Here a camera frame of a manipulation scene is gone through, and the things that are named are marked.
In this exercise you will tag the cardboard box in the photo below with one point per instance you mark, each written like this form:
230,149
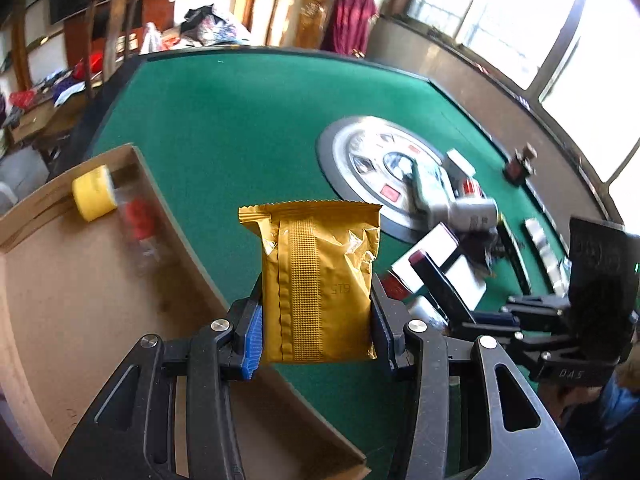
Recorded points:
75,310

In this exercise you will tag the white flat box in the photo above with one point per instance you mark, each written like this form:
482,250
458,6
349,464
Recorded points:
470,285
430,247

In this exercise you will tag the pile of printed bags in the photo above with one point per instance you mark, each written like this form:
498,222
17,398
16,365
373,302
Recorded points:
212,25

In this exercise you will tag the window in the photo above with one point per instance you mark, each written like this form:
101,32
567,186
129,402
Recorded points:
520,15

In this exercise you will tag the white bottle with red label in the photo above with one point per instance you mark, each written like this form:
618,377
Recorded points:
470,187

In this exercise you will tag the blue cartoon tissue pack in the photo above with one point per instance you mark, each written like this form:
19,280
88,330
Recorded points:
430,185

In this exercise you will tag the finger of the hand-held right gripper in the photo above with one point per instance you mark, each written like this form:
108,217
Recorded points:
492,319
540,310

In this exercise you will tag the dark bottle with wooden cap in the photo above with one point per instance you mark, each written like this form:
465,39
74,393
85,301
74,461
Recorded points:
520,165

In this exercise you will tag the clear bottle with red label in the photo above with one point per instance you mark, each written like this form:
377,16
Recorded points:
140,220

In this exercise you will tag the silver foil packet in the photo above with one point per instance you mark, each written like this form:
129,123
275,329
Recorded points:
557,275
537,237

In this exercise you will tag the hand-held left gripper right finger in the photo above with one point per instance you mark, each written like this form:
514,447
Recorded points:
381,332

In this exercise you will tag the white printed carton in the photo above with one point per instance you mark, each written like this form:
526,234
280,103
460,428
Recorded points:
460,162

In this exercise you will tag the yellow tape roll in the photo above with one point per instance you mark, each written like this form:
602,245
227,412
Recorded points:
92,195

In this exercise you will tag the person's blue jeans leg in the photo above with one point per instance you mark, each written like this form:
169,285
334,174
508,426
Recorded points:
615,410

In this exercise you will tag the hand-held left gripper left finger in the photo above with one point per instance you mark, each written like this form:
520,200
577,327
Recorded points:
252,345

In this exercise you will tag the wooden chair with carved back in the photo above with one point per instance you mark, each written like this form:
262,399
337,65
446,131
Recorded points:
312,10

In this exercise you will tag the white plastic bag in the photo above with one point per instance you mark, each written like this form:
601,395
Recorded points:
151,37

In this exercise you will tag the black snack packet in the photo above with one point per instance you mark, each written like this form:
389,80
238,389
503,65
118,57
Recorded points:
442,287

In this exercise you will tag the gold foil snack packet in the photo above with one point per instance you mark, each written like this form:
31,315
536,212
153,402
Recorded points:
320,280

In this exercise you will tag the dark red cloth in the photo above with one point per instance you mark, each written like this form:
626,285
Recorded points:
352,17

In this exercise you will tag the round silver table centre panel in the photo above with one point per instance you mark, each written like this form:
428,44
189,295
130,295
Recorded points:
350,160

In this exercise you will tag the wooden armchair with curved back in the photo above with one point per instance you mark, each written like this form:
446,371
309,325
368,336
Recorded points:
117,15

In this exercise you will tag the cluttered wooden side table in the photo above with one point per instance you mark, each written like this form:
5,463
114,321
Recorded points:
45,110

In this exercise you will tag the black marker with green caps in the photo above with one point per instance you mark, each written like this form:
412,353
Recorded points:
515,260

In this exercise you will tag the plain white plastic bottle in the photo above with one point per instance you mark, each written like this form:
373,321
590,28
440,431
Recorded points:
472,212

